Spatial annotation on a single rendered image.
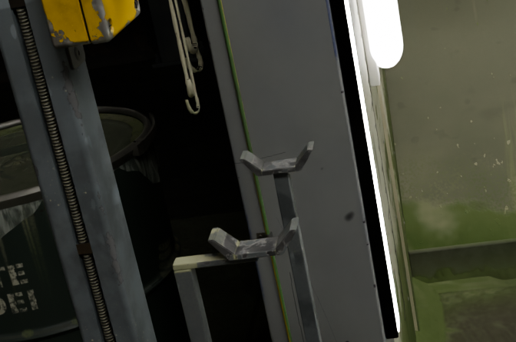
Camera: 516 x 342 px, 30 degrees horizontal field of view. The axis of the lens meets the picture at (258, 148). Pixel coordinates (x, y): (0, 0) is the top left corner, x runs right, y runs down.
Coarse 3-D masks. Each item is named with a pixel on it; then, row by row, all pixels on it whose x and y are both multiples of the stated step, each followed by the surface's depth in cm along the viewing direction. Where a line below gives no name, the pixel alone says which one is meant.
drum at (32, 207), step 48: (144, 144) 196; (144, 192) 199; (0, 240) 183; (48, 240) 184; (144, 240) 199; (0, 288) 186; (48, 288) 187; (144, 288) 198; (0, 336) 190; (48, 336) 189
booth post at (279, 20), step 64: (256, 0) 135; (320, 0) 134; (256, 64) 138; (320, 64) 137; (256, 128) 142; (320, 128) 140; (256, 192) 145; (320, 192) 144; (320, 256) 147; (320, 320) 151
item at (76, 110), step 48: (0, 0) 87; (0, 48) 89; (48, 48) 88; (48, 96) 90; (48, 144) 92; (96, 144) 94; (48, 192) 93; (96, 192) 93; (96, 240) 94; (96, 288) 96; (96, 336) 98; (144, 336) 100
